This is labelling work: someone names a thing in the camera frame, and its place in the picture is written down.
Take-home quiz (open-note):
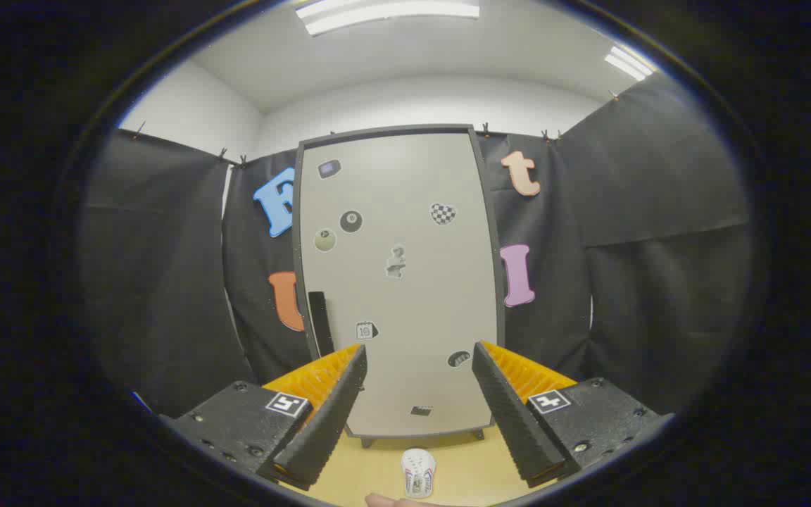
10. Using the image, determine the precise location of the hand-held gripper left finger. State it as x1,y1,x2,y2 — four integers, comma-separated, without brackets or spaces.
159,343,368,492

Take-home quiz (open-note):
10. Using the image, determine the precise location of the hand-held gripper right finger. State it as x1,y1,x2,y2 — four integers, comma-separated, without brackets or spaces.
472,341,675,488

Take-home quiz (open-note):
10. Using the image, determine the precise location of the white canvas shoe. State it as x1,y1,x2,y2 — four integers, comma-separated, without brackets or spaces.
401,449,437,499

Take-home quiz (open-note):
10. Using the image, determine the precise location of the black door handle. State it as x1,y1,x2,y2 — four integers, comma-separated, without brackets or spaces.
307,291,336,358

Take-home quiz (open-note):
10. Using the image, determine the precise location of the grey shoe cabinet door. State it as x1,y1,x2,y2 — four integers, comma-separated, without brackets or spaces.
296,131,502,439

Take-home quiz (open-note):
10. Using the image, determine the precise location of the grey shoe cabinet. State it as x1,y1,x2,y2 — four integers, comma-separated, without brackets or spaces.
291,124,508,449

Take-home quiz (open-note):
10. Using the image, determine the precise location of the long ceiling light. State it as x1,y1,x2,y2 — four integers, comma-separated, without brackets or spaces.
604,45,654,82
295,0,481,37

